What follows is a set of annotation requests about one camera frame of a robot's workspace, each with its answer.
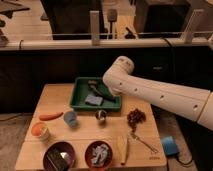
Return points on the blue sponge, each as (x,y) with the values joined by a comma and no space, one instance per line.
(93,100)

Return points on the green plastic tray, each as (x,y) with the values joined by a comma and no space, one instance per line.
(81,90)

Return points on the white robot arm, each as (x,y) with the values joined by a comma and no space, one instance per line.
(194,104)

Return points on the small metal cup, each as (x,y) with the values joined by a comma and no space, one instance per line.
(101,116)

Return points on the brown bead bunch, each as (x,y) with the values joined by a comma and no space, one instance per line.
(134,117)

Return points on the blue plastic cup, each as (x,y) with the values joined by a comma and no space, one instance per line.
(70,118)

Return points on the yellow wooden wedge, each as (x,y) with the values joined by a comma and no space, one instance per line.
(123,147)

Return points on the crumpled grey paper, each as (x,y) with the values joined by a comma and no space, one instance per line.
(99,155)

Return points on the orange carrot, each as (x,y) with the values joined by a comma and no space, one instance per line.
(48,117)

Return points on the orange and cream bowl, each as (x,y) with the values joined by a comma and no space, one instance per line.
(40,131)

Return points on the purple bowl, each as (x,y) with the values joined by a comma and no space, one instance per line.
(67,152)

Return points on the black box in bowl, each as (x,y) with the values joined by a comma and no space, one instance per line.
(55,161)

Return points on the blue device on floor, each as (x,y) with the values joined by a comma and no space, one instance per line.
(169,146)

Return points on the white rail post left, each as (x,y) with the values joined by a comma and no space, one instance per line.
(94,27)

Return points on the white rail post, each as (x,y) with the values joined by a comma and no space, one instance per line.
(193,23)
(94,27)

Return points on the white horizontal rail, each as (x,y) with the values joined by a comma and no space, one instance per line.
(102,44)

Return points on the white rail post right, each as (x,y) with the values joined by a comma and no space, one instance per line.
(193,23)

